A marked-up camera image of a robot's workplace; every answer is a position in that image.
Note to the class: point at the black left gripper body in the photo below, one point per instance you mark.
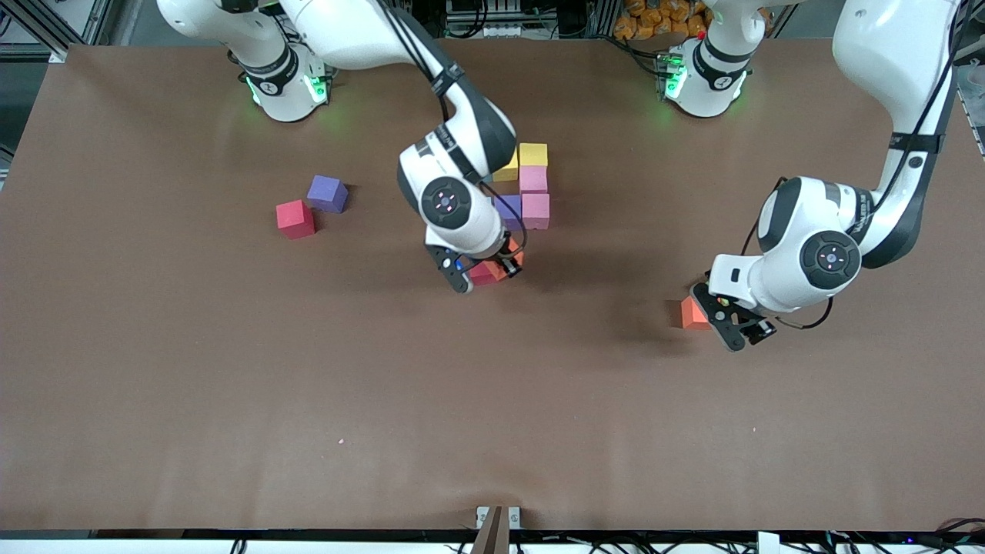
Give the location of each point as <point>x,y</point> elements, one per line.
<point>758,328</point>

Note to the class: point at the orange foam cube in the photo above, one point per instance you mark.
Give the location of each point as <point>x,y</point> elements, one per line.
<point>494,270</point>
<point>691,314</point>

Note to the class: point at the red foam cube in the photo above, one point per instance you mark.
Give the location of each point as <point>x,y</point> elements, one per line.
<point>480,275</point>
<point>295,219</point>

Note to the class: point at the purple foam cube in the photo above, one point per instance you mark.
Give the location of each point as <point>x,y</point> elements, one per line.
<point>327,192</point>
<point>509,208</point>

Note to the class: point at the pink foam cube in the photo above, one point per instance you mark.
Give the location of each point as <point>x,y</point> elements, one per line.
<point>533,179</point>
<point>536,211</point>

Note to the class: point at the yellow foam cube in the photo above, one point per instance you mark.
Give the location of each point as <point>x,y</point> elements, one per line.
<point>532,154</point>
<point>510,168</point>

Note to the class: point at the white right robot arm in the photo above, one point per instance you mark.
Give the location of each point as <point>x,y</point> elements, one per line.
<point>477,227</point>

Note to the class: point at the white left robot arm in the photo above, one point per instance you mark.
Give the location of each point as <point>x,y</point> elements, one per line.
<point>885,46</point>

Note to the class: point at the white power strip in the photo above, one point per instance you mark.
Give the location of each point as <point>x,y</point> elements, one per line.
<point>500,31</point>

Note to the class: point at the bag of orange items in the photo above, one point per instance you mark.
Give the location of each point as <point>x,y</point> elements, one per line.
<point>654,19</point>

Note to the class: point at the grey metal camera bracket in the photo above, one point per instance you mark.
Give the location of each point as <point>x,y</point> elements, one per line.
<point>498,523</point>

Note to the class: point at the aluminium frame profile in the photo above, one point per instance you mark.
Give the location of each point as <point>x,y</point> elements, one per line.
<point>950,31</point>
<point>77,23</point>

